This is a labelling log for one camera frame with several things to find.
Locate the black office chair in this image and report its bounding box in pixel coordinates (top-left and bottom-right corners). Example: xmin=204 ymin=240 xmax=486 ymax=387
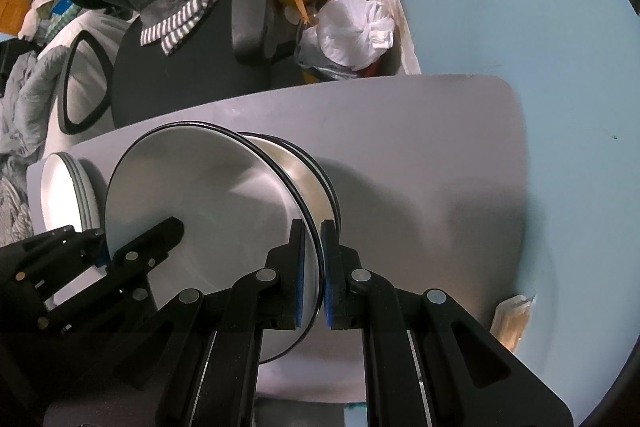
xmin=59 ymin=0 xmax=275 ymax=136

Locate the white tied plastic bag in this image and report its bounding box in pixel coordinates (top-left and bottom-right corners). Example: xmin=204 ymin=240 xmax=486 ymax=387
xmin=299 ymin=0 xmax=397 ymax=74

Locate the grey white striped garment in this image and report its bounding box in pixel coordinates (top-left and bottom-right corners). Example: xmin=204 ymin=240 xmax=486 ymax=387
xmin=140 ymin=0 xmax=222 ymax=56

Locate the green checkered cloth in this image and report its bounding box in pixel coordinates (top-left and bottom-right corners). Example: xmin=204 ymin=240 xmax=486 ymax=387
xmin=45 ymin=0 xmax=82 ymax=38

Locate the grey striped cloth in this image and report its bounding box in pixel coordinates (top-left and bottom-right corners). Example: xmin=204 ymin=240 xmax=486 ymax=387
xmin=0 ymin=177 xmax=34 ymax=243

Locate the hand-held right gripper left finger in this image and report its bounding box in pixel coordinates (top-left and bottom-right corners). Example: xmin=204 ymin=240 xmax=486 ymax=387
xmin=42 ymin=218 xmax=307 ymax=427

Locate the clear plastic packet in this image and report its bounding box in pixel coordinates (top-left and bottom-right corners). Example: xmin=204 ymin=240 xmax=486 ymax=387
xmin=491 ymin=293 xmax=537 ymax=354

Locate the white plate black rim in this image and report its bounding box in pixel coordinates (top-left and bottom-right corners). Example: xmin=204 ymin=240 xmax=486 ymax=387
xmin=75 ymin=157 xmax=99 ymax=229
xmin=62 ymin=153 xmax=94 ymax=233
xmin=40 ymin=153 xmax=86 ymax=235

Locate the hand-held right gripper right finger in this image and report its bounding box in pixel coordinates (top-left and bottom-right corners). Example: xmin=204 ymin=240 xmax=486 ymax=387
xmin=320 ymin=218 xmax=573 ymax=427

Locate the white bowl black rim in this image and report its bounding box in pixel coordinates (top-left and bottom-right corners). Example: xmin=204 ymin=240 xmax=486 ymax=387
xmin=240 ymin=133 xmax=344 ymax=234
xmin=104 ymin=122 xmax=323 ymax=364

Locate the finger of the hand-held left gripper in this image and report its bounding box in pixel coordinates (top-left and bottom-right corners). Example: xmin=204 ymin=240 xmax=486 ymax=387
xmin=37 ymin=216 xmax=185 ymax=338
xmin=0 ymin=227 xmax=108 ymax=323

